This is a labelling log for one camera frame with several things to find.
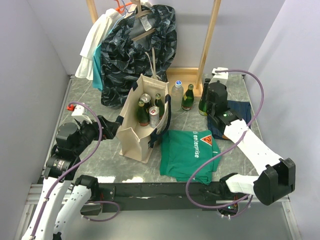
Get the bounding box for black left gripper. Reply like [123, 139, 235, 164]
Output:
[73, 114, 120, 155]

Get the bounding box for green glass bottle gold cap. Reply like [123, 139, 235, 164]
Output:
[198, 82, 209, 116]

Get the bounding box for beige canvas tote bag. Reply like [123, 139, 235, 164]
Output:
[116, 46, 172, 165]

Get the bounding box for clear water bottle blue cap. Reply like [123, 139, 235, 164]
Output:
[170, 80, 184, 112]

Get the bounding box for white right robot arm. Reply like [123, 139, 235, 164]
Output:
[206, 81, 296, 206]

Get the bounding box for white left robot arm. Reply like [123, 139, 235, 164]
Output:
[22, 115, 121, 240]

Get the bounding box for silver beverage can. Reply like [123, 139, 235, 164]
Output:
[139, 93, 152, 109]

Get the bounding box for red white beverage can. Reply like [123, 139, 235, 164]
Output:
[148, 106, 160, 128]

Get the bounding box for folded blue jeans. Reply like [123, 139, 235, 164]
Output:
[207, 100, 252, 140]

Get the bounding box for wooden clothes rack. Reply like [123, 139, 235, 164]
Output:
[86, 0, 221, 97]

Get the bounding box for green printed t-shirt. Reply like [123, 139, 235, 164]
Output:
[159, 130, 220, 182]

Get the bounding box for teal hanging garment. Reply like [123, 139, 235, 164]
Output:
[92, 44, 103, 92]

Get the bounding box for dark patterned hanging shirt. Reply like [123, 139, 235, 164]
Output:
[100, 4, 178, 109]

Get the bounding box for white hanging garment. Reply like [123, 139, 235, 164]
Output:
[75, 8, 122, 81]

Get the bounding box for wooden clothes hanger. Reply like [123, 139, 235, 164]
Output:
[131, 0, 156, 42]

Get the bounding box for orange clothes hanger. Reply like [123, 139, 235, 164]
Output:
[114, 0, 132, 14]

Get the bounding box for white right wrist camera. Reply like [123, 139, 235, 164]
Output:
[210, 67, 229, 85]

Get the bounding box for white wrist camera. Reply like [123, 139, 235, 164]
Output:
[66, 103, 93, 124]
[210, 67, 229, 85]

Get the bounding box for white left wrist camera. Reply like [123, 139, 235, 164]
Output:
[66, 103, 93, 124]

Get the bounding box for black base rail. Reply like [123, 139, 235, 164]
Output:
[99, 181, 244, 211]

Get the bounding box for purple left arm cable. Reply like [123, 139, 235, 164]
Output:
[27, 101, 121, 238]

